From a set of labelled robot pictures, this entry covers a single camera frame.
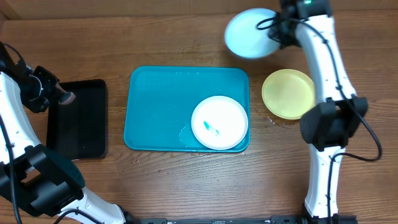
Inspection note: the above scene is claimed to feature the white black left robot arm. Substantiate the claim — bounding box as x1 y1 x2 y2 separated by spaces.
1 43 140 224

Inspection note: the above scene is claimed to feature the light blue plate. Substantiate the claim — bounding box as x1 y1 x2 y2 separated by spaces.
224 8 280 59

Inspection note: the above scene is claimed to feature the yellow plate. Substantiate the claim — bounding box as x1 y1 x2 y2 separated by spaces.
261 69 315 120

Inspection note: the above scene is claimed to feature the black water tray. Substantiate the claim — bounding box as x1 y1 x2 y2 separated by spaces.
46 79 108 160

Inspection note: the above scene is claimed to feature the white plate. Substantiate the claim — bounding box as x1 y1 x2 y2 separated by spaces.
191 96 249 151

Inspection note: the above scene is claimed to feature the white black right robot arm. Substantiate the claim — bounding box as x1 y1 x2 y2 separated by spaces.
269 0 368 223

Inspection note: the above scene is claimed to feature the cardboard backdrop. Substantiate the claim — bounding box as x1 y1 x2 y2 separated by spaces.
0 0 398 21

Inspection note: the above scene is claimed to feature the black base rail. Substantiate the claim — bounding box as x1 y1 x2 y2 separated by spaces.
125 215 358 224

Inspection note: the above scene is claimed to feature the teal serving tray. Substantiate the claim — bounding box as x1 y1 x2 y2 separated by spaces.
123 66 250 153

